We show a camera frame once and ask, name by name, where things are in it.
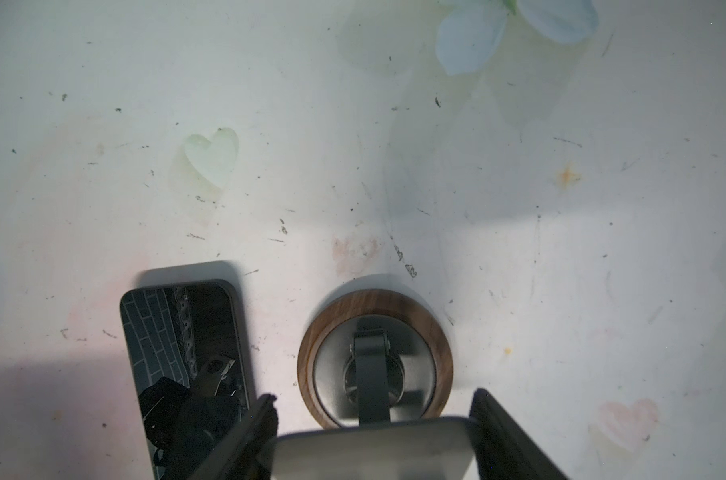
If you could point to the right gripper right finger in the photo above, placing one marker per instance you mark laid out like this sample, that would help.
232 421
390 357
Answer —
503 449

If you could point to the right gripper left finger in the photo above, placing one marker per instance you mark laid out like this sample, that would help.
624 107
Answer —
237 456

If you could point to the black phone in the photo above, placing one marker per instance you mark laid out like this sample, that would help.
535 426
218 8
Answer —
192 379

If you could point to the wood-base grey phone stand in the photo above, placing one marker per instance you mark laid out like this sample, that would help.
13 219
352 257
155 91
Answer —
375 370

